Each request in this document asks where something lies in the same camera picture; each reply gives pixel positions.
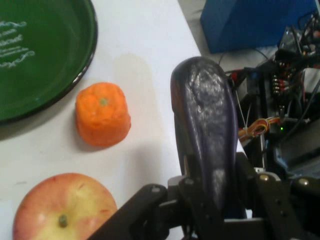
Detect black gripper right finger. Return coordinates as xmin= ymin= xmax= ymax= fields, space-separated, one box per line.
xmin=234 ymin=151 xmax=320 ymax=240

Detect black electronics rig with wires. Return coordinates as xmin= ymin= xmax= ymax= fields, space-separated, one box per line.
xmin=219 ymin=9 xmax=320 ymax=181

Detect purple toy eggplant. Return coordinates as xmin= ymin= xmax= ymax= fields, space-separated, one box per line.
xmin=170 ymin=56 xmax=248 ymax=219

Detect blue box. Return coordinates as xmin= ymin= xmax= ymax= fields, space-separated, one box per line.
xmin=199 ymin=0 xmax=320 ymax=54

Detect green enamel plate with lettering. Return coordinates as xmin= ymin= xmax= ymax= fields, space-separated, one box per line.
xmin=0 ymin=0 xmax=99 ymax=125

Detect orange toy mandarin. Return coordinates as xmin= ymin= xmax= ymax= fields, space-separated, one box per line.
xmin=75 ymin=82 xmax=133 ymax=147

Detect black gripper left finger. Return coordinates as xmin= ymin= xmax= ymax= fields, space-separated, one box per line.
xmin=87 ymin=154 xmax=226 ymax=240

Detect red-yellow toy apple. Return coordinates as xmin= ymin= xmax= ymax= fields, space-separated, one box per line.
xmin=12 ymin=172 xmax=119 ymax=240

